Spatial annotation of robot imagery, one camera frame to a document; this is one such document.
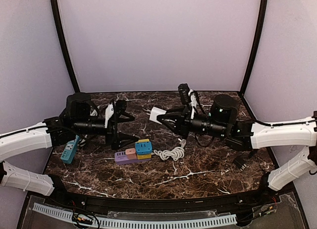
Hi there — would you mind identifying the pink charger plug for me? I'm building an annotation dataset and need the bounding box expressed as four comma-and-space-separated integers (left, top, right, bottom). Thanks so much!
125, 148, 137, 160

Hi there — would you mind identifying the purple power strip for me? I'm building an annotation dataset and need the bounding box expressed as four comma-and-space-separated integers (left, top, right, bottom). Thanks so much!
114, 151, 151, 165

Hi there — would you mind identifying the blue adapter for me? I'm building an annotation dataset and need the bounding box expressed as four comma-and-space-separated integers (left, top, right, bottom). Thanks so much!
135, 141, 153, 155

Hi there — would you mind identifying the white charger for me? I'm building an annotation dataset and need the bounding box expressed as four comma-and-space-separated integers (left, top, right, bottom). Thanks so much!
149, 107, 166, 124

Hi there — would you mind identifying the yellow cube socket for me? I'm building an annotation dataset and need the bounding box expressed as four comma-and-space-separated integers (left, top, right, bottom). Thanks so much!
135, 139, 153, 160

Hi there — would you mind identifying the white power cord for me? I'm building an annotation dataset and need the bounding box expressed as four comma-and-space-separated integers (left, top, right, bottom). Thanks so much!
153, 138, 187, 162

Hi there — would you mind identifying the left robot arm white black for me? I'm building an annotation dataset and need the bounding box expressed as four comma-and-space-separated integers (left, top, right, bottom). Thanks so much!
0, 92, 139, 196

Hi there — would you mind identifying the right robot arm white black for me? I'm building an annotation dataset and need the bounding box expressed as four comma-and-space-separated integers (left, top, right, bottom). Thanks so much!
150, 84, 317, 191

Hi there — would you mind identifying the black plug adapter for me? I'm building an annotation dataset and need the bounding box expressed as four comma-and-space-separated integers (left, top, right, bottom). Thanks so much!
233, 156, 246, 171

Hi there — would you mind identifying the teal power strip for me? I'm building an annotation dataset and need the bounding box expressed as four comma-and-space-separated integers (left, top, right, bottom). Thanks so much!
60, 135, 81, 164

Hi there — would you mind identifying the white teal strip cord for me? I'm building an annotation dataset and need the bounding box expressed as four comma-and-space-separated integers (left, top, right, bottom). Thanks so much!
90, 105, 102, 118

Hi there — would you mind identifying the black front aluminium rail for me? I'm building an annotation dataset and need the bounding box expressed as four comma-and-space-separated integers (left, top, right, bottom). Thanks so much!
46, 190, 274, 214

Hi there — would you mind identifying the white slotted cable duct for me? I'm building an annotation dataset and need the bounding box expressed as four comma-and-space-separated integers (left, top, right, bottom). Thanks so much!
32, 203, 237, 229

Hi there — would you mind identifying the right black frame post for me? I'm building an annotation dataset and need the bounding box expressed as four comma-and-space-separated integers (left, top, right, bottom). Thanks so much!
239, 0, 268, 96

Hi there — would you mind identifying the black frame post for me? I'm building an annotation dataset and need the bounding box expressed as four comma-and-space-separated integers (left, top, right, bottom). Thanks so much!
50, 0, 80, 93
239, 0, 268, 96

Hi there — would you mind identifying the left black frame post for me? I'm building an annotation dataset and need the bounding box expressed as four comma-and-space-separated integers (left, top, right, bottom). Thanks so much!
50, 0, 80, 93

